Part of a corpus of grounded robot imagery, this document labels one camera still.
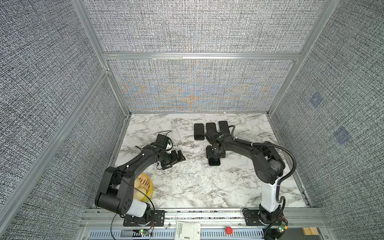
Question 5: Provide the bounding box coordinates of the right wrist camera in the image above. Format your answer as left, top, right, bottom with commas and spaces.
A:
205, 129, 224, 145

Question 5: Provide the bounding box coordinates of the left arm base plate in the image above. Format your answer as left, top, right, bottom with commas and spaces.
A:
123, 210, 166, 228

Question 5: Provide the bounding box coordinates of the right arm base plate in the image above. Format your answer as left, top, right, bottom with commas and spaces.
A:
242, 208, 264, 226

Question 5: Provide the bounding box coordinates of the red emergency button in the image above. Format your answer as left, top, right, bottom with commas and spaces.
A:
225, 227, 233, 235

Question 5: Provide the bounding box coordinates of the yellow tape roll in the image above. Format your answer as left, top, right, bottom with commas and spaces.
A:
134, 173, 154, 203

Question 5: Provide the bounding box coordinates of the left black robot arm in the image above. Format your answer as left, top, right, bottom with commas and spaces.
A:
95, 145, 186, 219

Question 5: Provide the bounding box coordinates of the wooden block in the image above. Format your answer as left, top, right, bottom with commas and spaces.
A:
302, 227, 320, 236

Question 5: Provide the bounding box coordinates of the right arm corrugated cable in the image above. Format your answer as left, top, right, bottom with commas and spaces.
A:
227, 125, 297, 229

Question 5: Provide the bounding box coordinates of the white paper label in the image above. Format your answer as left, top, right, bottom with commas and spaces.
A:
175, 221, 201, 240

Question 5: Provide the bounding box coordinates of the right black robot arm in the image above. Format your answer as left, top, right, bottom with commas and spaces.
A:
206, 136, 286, 225

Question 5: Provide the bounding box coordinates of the black phone screen up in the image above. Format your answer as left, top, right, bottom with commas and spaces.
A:
219, 121, 231, 135

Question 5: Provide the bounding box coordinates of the aluminium frame rail front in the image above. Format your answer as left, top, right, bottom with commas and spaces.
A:
80, 208, 331, 229

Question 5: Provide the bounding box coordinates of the black phone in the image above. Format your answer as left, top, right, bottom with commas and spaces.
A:
208, 158, 221, 166
206, 122, 217, 133
194, 124, 205, 141

